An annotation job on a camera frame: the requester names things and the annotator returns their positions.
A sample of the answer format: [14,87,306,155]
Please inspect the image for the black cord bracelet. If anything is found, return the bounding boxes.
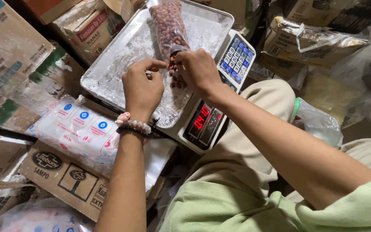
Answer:
[116,118,160,140]

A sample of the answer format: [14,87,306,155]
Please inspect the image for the person's beige trousers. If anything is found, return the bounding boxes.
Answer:
[185,79,371,207]

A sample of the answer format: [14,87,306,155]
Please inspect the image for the dark printed cardboard box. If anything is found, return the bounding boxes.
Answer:
[282,0,371,34]

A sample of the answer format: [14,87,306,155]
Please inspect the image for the person's right hand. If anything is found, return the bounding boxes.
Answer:
[174,48,227,103]

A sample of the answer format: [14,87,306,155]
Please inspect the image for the person's left hand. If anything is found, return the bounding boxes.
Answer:
[122,58,167,122]

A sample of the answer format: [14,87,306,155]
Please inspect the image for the large dusty cardboard box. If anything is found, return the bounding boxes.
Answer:
[0,0,56,129]

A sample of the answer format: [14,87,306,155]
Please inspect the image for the pink charm bead bracelet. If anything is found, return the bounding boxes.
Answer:
[115,112,152,135]

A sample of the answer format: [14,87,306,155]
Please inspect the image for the metal weighing tray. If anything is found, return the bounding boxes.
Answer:
[80,0,235,129]

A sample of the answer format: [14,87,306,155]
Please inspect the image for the person's green shirt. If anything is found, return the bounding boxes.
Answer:
[159,174,371,232]

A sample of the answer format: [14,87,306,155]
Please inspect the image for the torn cardboard box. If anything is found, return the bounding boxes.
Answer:
[256,16,371,81]

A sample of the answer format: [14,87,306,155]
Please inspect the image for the red label cardboard box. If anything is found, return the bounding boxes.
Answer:
[50,0,125,67]

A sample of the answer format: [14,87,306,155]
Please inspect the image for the pack of plastic bags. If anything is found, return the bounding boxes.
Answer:
[24,95,122,178]

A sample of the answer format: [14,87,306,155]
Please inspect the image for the clear bag of peanuts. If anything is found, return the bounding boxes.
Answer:
[147,0,192,90]

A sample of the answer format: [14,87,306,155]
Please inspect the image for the flattened cardboard sheet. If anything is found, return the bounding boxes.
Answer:
[17,139,109,223]

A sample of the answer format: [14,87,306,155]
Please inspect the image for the white digital scale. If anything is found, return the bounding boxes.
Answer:
[153,30,257,156]

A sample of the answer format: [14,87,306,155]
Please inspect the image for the orange cardboard box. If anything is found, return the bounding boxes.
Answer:
[21,0,83,26]

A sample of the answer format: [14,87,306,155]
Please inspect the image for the green printed cardboard box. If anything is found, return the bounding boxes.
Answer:
[0,41,86,136]

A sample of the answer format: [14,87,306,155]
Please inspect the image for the clear plastic bag green rim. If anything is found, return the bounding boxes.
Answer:
[291,97,344,149]

